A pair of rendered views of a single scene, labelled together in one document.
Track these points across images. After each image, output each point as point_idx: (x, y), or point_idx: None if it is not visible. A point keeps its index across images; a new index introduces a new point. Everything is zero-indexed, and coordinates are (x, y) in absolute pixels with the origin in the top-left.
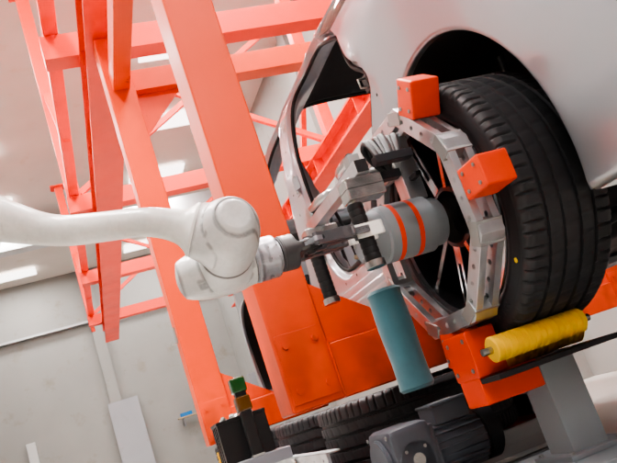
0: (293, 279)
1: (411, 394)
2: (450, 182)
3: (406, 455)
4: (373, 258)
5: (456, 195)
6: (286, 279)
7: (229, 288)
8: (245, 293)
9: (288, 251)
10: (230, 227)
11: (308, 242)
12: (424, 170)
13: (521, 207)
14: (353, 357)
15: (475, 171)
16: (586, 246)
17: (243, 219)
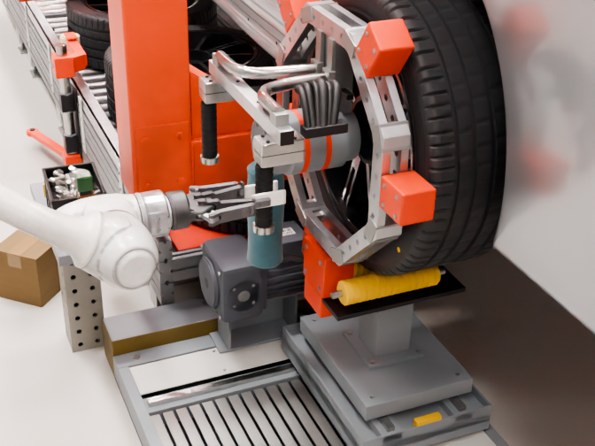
0: (174, 68)
1: None
2: (371, 171)
3: (233, 291)
4: (262, 226)
5: (371, 187)
6: (166, 66)
7: None
8: (114, 50)
9: (179, 222)
10: (128, 284)
11: (203, 217)
12: None
13: (424, 229)
14: None
15: (396, 203)
16: (467, 252)
17: (143, 275)
